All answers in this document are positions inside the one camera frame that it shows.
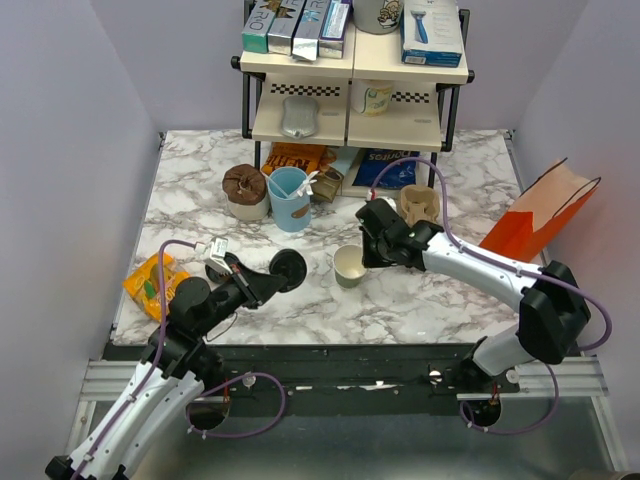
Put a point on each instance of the green paper coffee cup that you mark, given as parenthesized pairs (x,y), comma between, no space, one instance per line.
(348,266)

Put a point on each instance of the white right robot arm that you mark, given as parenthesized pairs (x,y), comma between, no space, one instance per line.
(551,313)

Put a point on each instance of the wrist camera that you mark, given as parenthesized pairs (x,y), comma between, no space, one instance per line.
(388,196)
(216,252)

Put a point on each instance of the teal toothpaste box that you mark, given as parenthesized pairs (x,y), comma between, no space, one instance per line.
(257,26)

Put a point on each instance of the orange paper gift bag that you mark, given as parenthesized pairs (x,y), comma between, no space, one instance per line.
(540,213)

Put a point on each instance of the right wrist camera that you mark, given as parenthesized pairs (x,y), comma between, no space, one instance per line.
(388,196)

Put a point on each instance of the grey cartoon mug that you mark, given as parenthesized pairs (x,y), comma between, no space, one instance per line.
(377,16)

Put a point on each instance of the orange snack bag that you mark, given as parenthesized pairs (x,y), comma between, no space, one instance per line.
(305,157)

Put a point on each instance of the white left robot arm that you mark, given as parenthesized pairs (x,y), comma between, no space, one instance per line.
(165,350)

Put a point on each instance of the purple white toothpaste box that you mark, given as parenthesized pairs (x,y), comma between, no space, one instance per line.
(333,33)

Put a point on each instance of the brown cardboard cup carrier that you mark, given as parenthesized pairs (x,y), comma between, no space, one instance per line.
(418,203)

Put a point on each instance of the black plastic cup lid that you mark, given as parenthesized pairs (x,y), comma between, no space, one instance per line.
(291,265)

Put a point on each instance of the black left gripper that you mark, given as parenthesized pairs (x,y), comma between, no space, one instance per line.
(255,287)

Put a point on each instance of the brown and white pouch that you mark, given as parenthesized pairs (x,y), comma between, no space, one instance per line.
(246,191)

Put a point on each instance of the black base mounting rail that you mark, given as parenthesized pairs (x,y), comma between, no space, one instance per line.
(346,380)

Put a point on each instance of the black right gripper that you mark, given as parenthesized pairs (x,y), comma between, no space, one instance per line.
(368,259)

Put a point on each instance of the white printed paper cup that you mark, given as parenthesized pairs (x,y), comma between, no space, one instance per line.
(370,97)

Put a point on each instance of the light blue cup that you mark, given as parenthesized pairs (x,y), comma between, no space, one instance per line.
(290,204)

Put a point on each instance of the orange snack packet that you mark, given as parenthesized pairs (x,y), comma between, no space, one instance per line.
(143,285)

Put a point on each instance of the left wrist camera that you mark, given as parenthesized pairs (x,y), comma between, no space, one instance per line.
(216,252)

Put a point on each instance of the blue razor package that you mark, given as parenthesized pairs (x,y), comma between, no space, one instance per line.
(431,33)

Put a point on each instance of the olive brown small package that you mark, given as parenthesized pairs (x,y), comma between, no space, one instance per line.
(327,185)

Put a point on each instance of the silver blue toothpaste box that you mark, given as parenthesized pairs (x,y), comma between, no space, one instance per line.
(306,39)

